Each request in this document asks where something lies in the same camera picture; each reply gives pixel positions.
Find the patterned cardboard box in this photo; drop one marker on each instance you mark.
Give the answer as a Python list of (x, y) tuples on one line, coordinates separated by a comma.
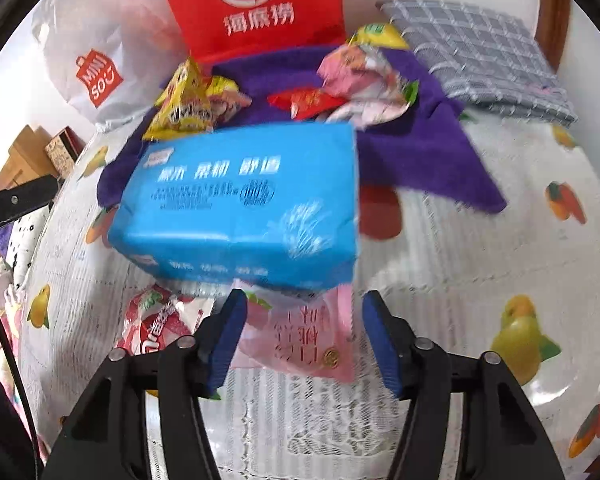
[(62, 152)]

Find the white dotted pillow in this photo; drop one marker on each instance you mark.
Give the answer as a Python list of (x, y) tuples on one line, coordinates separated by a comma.
[(25, 240)]

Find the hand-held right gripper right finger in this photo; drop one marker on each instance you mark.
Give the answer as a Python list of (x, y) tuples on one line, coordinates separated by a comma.
[(382, 345)]

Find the white plastic bag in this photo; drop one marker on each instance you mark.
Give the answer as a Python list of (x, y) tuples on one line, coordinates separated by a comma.
[(95, 55)]

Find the red paper bag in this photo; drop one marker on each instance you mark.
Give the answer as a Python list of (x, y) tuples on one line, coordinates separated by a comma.
[(260, 5)]

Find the blue tissue pack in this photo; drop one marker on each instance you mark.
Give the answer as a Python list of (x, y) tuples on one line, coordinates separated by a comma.
[(240, 205)]

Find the strawberry print snack packet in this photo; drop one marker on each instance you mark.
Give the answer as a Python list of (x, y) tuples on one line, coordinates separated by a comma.
[(152, 325)]

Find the brown wooden door frame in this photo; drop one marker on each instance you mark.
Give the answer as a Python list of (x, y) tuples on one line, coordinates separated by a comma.
[(552, 25)]

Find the grey checkered folded cloth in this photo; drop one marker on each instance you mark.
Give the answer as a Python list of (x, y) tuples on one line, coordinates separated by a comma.
[(485, 65)]

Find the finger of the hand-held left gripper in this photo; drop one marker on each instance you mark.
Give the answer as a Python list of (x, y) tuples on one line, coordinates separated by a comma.
[(15, 205)]

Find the yellow green snack packet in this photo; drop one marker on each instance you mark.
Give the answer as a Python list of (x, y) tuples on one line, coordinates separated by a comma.
[(380, 36)]

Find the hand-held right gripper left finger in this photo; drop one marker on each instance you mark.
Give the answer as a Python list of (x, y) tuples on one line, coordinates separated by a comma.
[(225, 350)]

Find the purple towel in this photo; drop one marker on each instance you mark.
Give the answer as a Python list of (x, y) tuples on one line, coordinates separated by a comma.
[(420, 155)]

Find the fruit print tablecloth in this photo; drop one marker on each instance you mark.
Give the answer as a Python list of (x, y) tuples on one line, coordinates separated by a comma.
[(455, 270)]

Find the purple cloth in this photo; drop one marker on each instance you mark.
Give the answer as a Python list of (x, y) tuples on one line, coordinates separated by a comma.
[(0, 237)]

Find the red yellow snack packet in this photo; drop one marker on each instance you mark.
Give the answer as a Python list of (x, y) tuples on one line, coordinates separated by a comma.
[(227, 100)]

